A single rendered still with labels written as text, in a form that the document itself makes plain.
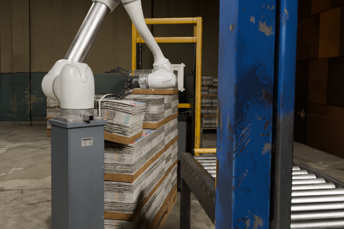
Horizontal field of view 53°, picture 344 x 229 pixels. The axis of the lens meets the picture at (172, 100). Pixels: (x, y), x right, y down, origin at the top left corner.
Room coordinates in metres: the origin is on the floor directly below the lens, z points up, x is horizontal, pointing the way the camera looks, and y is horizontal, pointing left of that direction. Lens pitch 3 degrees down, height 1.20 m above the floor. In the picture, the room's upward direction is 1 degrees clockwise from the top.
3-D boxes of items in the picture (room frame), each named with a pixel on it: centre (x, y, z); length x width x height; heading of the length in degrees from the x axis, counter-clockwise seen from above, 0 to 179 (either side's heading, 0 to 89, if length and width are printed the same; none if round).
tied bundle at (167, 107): (2.96, 0.21, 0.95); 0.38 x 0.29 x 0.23; 80
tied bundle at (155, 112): (2.67, 0.27, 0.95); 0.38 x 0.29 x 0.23; 80
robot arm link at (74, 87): (1.65, 0.46, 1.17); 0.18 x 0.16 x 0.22; 41
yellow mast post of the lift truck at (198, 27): (3.62, -0.26, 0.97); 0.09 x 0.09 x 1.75; 79
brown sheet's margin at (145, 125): (2.67, 0.27, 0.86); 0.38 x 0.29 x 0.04; 80
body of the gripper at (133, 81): (2.05, 0.24, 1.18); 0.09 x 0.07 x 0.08; 79
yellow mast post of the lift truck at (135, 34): (3.75, 0.39, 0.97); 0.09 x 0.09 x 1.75; 79
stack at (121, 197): (2.54, 0.29, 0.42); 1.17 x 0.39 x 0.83; 169
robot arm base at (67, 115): (1.62, 0.44, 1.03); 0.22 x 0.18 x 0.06; 43
